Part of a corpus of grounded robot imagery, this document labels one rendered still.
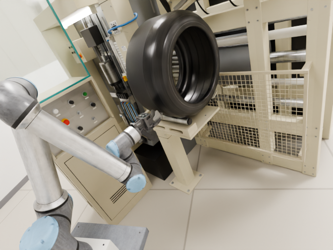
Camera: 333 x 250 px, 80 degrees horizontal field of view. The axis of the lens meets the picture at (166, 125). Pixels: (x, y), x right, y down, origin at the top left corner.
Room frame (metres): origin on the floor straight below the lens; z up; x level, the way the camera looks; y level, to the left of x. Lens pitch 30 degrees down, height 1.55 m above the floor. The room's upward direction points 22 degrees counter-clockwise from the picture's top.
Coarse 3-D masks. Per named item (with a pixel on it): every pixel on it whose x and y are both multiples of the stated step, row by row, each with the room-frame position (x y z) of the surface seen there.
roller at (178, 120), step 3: (162, 117) 1.20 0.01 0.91; (165, 117) 1.18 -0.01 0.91; (168, 117) 1.16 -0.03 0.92; (171, 117) 1.14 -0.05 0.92; (174, 117) 1.12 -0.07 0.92; (186, 117) 1.07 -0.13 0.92; (165, 120) 1.19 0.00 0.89; (168, 120) 1.16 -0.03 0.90; (171, 120) 1.13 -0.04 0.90; (174, 120) 1.11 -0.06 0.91; (177, 120) 1.09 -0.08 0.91; (180, 120) 1.07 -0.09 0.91; (183, 120) 1.05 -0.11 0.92; (186, 120) 1.04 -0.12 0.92; (189, 120) 1.03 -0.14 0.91; (180, 123) 1.08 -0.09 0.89; (183, 123) 1.05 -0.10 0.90; (186, 123) 1.03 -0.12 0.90; (189, 123) 1.03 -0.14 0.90
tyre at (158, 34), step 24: (144, 24) 1.20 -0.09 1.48; (168, 24) 1.05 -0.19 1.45; (192, 24) 1.11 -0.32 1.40; (144, 48) 1.04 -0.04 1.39; (168, 48) 0.99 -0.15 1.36; (192, 48) 1.43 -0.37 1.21; (216, 48) 1.22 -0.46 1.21; (144, 72) 1.00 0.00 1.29; (168, 72) 0.96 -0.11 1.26; (192, 72) 1.42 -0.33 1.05; (216, 72) 1.19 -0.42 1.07; (144, 96) 1.04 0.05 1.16; (168, 96) 0.94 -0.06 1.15; (192, 96) 1.29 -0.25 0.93
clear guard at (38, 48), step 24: (0, 0) 1.43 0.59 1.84; (24, 0) 1.50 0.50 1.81; (48, 0) 1.57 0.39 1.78; (0, 24) 1.39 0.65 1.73; (24, 24) 1.45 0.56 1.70; (48, 24) 1.53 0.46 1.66; (0, 48) 1.34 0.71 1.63; (24, 48) 1.41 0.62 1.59; (48, 48) 1.48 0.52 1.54; (72, 48) 1.56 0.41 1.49; (0, 72) 1.30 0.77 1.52; (24, 72) 1.36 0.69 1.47; (48, 72) 1.43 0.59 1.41; (72, 72) 1.51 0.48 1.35; (48, 96) 1.38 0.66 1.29
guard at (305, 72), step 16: (224, 80) 1.32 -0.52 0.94; (240, 80) 1.23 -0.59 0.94; (256, 80) 1.14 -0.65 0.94; (272, 80) 1.06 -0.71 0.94; (288, 80) 0.99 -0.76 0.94; (304, 80) 0.92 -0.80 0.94; (224, 96) 1.34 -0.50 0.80; (256, 96) 1.15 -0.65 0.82; (304, 96) 0.92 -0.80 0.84; (304, 112) 0.92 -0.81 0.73; (208, 128) 1.53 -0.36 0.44; (224, 128) 1.39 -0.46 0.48; (272, 128) 1.08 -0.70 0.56; (304, 128) 0.92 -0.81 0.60; (240, 144) 1.30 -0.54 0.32; (256, 144) 1.18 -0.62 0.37; (304, 144) 0.91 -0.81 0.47; (304, 160) 0.91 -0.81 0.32
